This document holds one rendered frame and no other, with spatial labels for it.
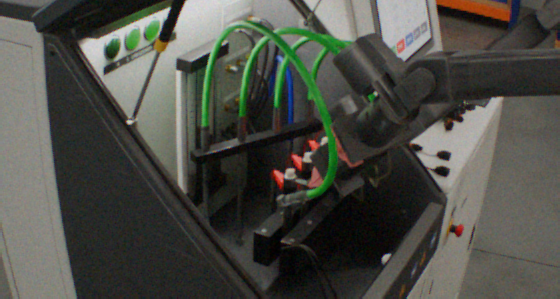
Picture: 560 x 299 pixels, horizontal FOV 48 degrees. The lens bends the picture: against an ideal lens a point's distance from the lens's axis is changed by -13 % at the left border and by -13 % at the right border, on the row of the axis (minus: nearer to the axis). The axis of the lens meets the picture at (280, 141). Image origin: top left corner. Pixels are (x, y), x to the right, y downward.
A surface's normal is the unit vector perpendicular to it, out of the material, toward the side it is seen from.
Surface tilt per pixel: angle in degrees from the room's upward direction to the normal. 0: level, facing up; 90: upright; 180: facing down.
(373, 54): 84
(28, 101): 90
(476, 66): 77
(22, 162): 90
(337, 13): 90
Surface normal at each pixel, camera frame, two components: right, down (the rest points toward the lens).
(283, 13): -0.48, 0.39
